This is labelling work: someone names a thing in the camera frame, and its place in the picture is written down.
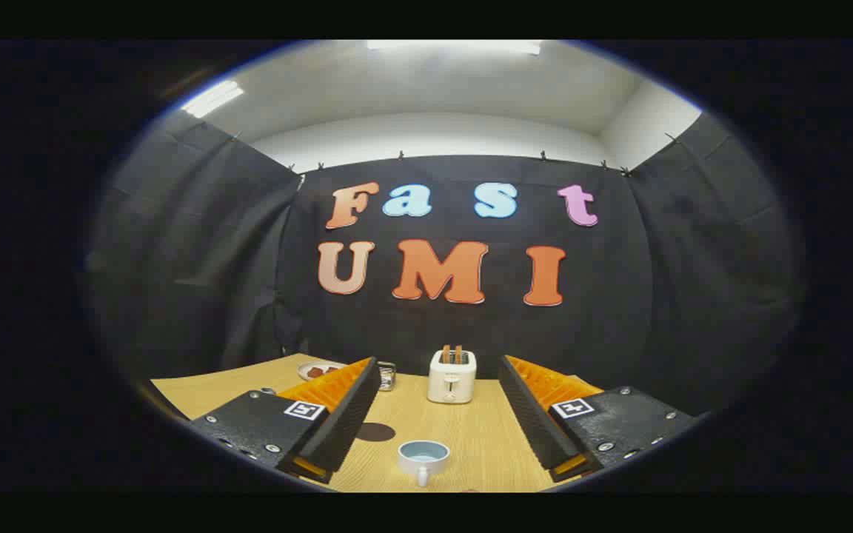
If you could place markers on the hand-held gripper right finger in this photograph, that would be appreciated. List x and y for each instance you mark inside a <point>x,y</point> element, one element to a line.
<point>530,422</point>

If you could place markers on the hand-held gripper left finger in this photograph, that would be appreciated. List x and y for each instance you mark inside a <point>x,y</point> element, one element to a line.
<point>345,429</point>

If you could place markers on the round brown coaster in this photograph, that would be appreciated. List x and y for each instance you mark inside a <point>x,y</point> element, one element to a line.
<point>376,432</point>

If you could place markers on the white cup with blue inside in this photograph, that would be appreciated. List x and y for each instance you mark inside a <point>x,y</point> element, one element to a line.
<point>423,459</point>

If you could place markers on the wooden table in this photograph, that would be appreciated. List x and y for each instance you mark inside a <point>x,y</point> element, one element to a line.
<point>471,444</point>

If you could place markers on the small white plate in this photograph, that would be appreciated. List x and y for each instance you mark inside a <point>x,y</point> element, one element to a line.
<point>304,366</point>

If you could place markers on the white toaster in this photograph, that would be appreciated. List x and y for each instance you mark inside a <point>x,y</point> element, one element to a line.
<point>452,385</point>

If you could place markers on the black backdrop cloth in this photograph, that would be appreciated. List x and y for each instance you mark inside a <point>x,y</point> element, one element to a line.
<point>189,259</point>

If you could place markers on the twin-tube ceiling light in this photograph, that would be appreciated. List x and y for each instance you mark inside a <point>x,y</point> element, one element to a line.
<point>212,98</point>

